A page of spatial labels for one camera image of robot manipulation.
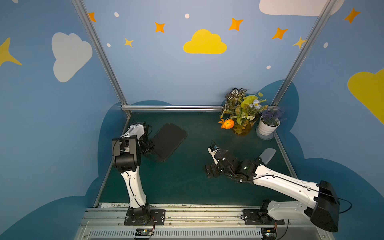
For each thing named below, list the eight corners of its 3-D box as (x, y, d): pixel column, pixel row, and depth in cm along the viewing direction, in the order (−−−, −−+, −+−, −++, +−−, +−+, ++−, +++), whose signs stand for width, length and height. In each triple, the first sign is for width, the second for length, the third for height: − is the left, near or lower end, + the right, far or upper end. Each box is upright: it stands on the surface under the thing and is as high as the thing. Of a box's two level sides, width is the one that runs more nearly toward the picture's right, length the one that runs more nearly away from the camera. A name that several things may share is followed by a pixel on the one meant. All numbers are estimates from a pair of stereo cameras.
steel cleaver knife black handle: (265, 166, 96) (266, 165, 94) (256, 159, 99) (257, 157, 98) (276, 153, 103) (278, 151, 101) (267, 146, 106) (269, 145, 104)
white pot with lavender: (257, 136, 110) (268, 117, 94) (254, 127, 116) (263, 107, 100) (273, 136, 110) (287, 117, 95) (269, 127, 116) (282, 108, 100)
